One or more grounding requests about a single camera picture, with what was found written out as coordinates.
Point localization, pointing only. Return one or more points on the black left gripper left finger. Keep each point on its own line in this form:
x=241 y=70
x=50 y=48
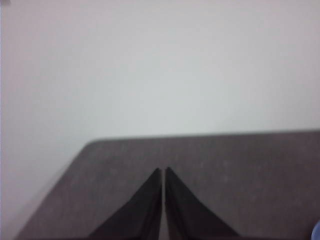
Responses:
x=142 y=212

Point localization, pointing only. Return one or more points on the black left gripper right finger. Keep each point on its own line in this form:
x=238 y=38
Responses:
x=185 y=212

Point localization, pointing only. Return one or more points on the blue round plate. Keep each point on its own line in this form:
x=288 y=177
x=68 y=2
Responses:
x=317 y=233

